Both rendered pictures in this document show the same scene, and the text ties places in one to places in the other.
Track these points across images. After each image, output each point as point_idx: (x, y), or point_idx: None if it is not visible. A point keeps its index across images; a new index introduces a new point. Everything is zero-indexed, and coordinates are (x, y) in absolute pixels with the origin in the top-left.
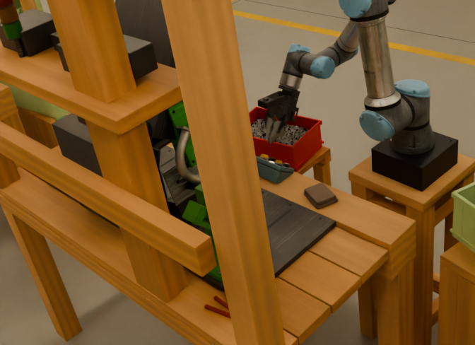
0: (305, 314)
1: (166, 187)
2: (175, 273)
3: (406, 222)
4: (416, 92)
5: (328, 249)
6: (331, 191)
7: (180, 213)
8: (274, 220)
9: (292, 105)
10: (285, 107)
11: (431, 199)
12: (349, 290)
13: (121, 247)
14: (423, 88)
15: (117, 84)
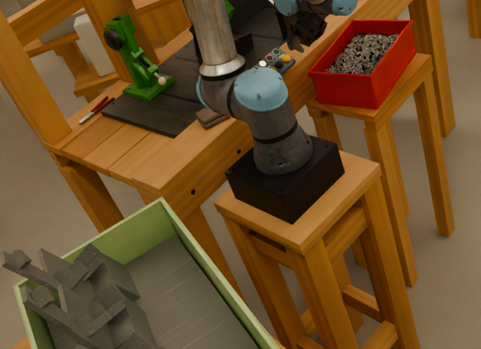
0: (79, 147)
1: (258, 25)
2: (119, 64)
3: (158, 182)
4: (234, 89)
5: (148, 142)
6: (226, 121)
7: (194, 41)
8: (189, 99)
9: (312, 28)
10: (292, 21)
11: (224, 209)
12: (96, 166)
13: (189, 38)
14: (243, 91)
15: None
